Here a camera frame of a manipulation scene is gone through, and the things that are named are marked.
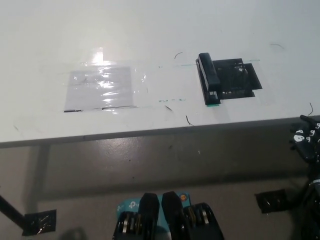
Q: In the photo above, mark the black floor tape patch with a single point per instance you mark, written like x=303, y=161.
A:
x=271, y=201
x=40, y=223

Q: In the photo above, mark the black desk stapler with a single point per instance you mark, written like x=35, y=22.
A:
x=209, y=75

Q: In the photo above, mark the clear plastic tape film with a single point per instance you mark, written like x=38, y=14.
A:
x=140, y=77

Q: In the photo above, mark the white paper sheet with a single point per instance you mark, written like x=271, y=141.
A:
x=98, y=87

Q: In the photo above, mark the black square tape mark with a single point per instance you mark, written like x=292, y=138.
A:
x=240, y=80

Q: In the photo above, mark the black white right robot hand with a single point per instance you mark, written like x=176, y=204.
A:
x=308, y=140

